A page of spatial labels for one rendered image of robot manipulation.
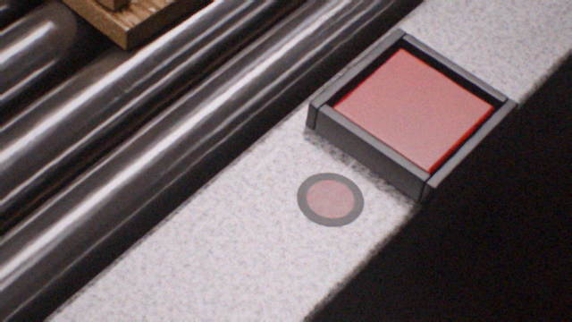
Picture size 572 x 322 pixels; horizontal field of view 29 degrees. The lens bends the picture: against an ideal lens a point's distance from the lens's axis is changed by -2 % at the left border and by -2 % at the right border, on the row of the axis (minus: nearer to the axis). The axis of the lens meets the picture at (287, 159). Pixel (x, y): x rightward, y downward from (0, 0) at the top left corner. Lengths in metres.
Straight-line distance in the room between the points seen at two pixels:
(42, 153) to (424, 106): 0.19
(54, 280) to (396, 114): 0.18
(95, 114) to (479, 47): 0.21
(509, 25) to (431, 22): 0.05
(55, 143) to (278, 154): 0.11
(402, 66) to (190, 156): 0.12
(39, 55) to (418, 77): 0.19
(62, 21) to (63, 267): 0.15
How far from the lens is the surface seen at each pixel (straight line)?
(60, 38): 0.59
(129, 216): 0.52
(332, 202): 0.53
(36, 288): 0.50
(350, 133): 0.54
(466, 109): 0.56
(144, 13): 0.57
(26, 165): 0.54
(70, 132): 0.55
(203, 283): 0.50
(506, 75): 0.61
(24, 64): 0.58
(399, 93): 0.56
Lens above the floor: 1.33
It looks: 50 degrees down
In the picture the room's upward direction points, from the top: 9 degrees clockwise
